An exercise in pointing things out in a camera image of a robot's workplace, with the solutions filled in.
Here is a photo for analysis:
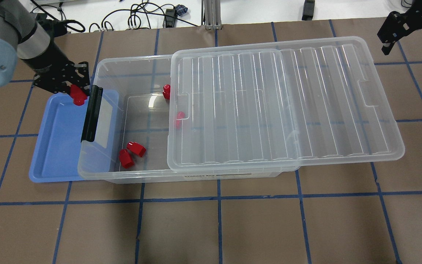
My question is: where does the clear plastic box lid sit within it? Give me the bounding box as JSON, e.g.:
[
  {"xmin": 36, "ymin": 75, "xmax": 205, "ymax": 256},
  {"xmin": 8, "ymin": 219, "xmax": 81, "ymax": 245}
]
[{"xmin": 166, "ymin": 36, "xmax": 405, "ymax": 174}]

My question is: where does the clear plastic storage box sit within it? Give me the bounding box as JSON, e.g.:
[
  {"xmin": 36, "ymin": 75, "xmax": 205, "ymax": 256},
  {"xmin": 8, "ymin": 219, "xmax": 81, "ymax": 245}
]
[{"xmin": 78, "ymin": 49, "xmax": 299, "ymax": 184}]

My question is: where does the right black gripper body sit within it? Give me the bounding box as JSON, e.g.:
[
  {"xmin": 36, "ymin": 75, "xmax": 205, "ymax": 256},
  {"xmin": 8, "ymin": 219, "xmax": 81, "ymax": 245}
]
[{"xmin": 377, "ymin": 0, "xmax": 422, "ymax": 44}]

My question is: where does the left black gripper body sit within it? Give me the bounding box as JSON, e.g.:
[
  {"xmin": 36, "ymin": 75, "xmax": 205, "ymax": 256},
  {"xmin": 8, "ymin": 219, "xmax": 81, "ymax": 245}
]
[{"xmin": 32, "ymin": 44, "xmax": 89, "ymax": 96}]

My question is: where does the black box latch handle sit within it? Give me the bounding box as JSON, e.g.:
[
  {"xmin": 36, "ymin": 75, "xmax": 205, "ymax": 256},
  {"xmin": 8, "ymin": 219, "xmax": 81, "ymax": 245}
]
[{"xmin": 81, "ymin": 85, "xmax": 103, "ymax": 142}]

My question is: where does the blue plastic tray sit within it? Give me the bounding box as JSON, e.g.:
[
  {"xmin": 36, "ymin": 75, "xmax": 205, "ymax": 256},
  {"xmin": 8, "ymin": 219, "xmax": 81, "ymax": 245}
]
[{"xmin": 29, "ymin": 90, "xmax": 121, "ymax": 183}]

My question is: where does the aluminium frame post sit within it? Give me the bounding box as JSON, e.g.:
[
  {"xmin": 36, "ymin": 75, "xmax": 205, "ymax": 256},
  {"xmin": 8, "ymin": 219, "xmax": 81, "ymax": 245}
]
[{"xmin": 201, "ymin": 0, "xmax": 222, "ymax": 30}]

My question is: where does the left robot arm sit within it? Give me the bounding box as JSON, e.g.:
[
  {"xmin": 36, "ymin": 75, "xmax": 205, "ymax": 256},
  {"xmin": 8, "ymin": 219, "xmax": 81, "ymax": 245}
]
[{"xmin": 0, "ymin": 0, "xmax": 90, "ymax": 99}]

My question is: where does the red block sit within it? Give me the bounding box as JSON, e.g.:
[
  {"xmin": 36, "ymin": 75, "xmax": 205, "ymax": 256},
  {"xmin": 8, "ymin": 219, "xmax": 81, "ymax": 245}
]
[
  {"xmin": 119, "ymin": 149, "xmax": 135, "ymax": 169},
  {"xmin": 175, "ymin": 111, "xmax": 185, "ymax": 130},
  {"xmin": 69, "ymin": 84, "xmax": 88, "ymax": 106},
  {"xmin": 162, "ymin": 84, "xmax": 171, "ymax": 100},
  {"xmin": 127, "ymin": 142, "xmax": 147, "ymax": 158}
]

